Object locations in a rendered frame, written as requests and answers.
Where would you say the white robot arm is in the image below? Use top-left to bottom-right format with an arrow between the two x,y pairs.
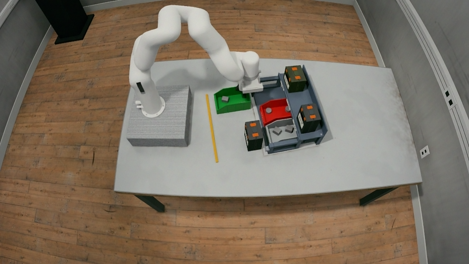
129,5 -> 263,118

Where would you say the red open bin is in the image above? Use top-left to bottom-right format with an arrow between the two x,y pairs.
260,98 -> 292,127

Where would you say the green bin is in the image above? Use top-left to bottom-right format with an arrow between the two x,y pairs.
214,87 -> 251,114

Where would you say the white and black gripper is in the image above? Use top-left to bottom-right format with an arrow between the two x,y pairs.
235,74 -> 260,98

